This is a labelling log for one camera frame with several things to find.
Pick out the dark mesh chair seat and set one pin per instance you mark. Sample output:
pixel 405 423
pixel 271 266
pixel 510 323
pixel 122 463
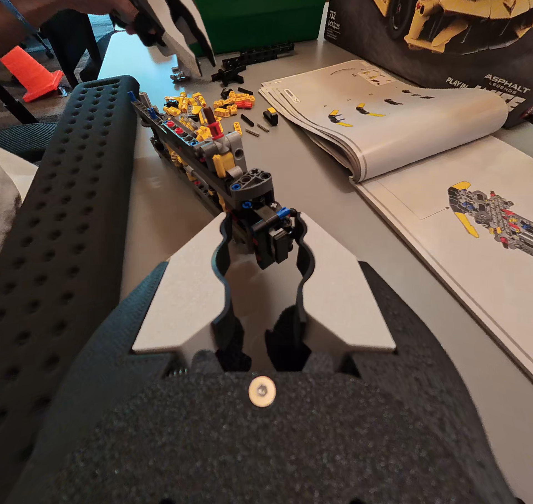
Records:
pixel 29 141

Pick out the pile of yellow lego pieces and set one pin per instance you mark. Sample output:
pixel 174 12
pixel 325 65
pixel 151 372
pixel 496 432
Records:
pixel 227 110

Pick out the grey black lego chassis assembly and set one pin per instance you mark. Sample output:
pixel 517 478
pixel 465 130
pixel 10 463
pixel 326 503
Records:
pixel 250 181

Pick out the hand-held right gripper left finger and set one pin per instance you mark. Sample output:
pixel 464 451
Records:
pixel 183 304

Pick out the black lego beams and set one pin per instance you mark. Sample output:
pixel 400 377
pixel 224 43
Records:
pixel 258 56

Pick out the black and yellow lego block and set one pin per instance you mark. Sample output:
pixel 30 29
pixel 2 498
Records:
pixel 271 117

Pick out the black perforated armrest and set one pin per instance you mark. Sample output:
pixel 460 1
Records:
pixel 62 220

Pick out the lego set box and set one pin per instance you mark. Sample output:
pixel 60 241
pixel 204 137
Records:
pixel 416 12

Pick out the green plastic bin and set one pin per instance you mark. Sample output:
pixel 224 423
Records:
pixel 258 12

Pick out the orange traffic cone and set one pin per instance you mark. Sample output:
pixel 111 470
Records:
pixel 33 74

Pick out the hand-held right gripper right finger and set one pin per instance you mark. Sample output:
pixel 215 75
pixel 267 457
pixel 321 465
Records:
pixel 345 304

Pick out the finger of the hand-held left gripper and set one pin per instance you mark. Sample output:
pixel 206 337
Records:
pixel 175 37
pixel 193 16

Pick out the white instruction booklet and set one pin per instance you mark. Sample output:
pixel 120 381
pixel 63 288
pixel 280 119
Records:
pixel 416 137

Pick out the black lego axle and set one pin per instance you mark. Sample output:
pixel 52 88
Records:
pixel 247 120

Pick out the grey lego axle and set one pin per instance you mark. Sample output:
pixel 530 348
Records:
pixel 262 127
pixel 252 132

